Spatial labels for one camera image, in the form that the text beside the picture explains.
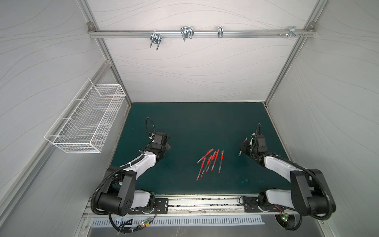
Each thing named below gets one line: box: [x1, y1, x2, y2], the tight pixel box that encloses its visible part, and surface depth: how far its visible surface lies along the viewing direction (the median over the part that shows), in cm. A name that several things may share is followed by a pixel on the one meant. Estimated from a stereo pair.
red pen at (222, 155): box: [218, 150, 225, 174], surface depth 92 cm
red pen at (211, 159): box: [205, 151, 217, 173], surface depth 92 cm
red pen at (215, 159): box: [210, 149, 220, 172], surface depth 92 cm
